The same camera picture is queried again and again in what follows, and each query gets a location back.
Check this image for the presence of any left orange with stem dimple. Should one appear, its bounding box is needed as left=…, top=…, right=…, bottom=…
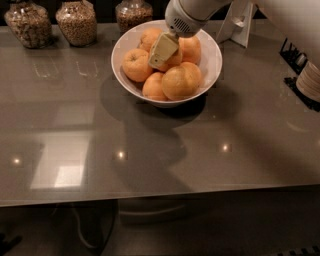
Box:
left=122, top=48, right=153, bottom=82

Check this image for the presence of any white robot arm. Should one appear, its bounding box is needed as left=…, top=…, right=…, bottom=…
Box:
left=149, top=0, right=320, bottom=68

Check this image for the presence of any far left glass jar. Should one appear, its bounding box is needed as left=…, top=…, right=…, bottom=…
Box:
left=4, top=0, right=52, bottom=49

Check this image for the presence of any white ceramic bowl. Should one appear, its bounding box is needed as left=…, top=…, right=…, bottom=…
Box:
left=111, top=20, right=223, bottom=108

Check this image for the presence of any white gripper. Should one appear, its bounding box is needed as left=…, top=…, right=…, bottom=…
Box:
left=148, top=0, right=208, bottom=68

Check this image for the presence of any stack of plates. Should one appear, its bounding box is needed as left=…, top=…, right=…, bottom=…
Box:
left=296, top=61, right=320, bottom=103

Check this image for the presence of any white stand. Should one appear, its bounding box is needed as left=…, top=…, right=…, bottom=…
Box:
left=216, top=0, right=257, bottom=48

